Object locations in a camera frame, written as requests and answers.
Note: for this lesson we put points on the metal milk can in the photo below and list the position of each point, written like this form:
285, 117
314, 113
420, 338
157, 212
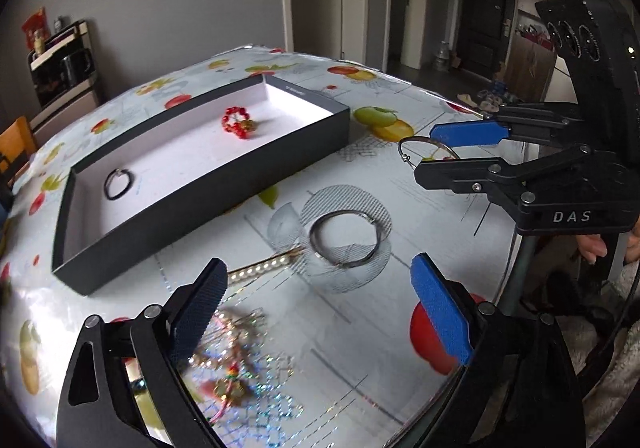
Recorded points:
442, 57

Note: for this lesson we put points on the thin silver hoop bangle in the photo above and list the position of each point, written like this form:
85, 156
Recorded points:
420, 140

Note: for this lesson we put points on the wooden shoe cabinet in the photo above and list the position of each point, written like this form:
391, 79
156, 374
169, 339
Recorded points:
530, 70

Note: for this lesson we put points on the row of slippers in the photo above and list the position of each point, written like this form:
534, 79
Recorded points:
482, 99

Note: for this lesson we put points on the grey low cabinet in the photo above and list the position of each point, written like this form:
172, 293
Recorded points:
70, 110

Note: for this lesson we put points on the red snack packet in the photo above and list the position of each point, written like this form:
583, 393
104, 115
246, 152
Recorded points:
35, 28

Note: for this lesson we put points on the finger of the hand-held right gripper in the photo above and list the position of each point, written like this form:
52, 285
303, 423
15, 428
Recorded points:
450, 175
467, 133

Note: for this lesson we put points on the pearl hair clip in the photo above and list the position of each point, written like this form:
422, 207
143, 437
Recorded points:
260, 268

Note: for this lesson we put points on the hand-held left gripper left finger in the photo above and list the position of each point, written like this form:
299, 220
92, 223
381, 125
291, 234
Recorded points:
199, 310

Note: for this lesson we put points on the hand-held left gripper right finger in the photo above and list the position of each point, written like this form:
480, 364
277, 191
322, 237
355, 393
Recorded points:
440, 313

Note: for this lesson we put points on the black box with white inside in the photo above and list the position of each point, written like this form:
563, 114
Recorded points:
200, 208

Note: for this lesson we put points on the white fuzzy blanket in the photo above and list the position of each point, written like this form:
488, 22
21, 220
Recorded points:
607, 328

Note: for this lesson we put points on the gold bangle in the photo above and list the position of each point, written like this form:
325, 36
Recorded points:
134, 380

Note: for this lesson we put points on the person's right hand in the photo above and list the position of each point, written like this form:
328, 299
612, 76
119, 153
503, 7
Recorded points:
592, 245

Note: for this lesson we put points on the wooden chair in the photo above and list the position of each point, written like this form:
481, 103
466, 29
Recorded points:
17, 138

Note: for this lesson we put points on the wide silver bangle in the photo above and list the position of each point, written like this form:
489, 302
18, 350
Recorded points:
312, 240

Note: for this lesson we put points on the dark entrance door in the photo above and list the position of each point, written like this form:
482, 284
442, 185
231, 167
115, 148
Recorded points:
487, 13

